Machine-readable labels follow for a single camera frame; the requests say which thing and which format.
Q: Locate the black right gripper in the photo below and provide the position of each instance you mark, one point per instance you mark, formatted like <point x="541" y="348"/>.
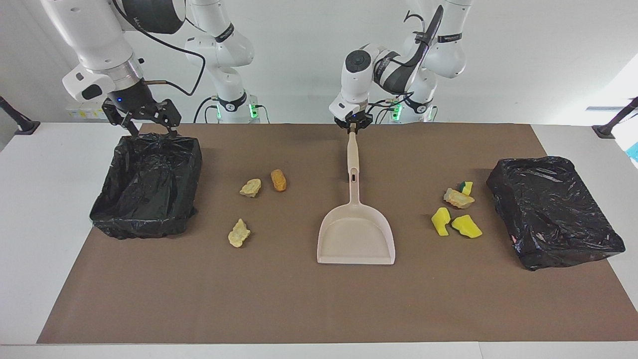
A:
<point x="130" y="97"/>

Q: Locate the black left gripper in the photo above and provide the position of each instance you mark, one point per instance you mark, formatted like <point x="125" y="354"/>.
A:
<point x="354" y="118"/>

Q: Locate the beige plastic dustpan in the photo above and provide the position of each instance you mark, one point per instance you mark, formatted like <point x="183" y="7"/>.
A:
<point x="356" y="239"/>

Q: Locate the pale yellow chunk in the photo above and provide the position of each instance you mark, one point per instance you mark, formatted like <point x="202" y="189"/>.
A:
<point x="250" y="187"/>
<point x="239" y="233"/>

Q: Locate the yellow green sponge piece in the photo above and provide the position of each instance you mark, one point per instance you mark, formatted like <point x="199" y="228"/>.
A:
<point x="467" y="188"/>

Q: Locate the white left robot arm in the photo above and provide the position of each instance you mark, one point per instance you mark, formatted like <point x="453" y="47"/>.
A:
<point x="351" y="92"/>

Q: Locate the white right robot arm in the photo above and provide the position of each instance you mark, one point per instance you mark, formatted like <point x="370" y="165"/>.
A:
<point x="94" y="35"/>

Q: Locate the black bag lined bin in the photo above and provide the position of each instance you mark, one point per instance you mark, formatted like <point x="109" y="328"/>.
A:
<point x="149" y="189"/>

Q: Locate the black bag bin pink tear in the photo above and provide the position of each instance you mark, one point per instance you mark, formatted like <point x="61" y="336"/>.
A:
<point x="553" y="214"/>

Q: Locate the white box yellow labels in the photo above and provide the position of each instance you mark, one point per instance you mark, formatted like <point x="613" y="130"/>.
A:
<point x="82" y="113"/>

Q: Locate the black stand pole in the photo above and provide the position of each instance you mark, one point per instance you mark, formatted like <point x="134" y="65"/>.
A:
<point x="604" y="131"/>
<point x="29" y="127"/>

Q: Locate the brown table mat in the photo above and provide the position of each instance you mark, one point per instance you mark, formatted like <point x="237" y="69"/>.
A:
<point x="299" y="299"/>

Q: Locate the blue object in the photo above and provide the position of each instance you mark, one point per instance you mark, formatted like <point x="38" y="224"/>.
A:
<point x="634" y="152"/>

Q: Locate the grey wall bar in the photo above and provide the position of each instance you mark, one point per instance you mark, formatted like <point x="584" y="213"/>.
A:
<point x="603" y="107"/>

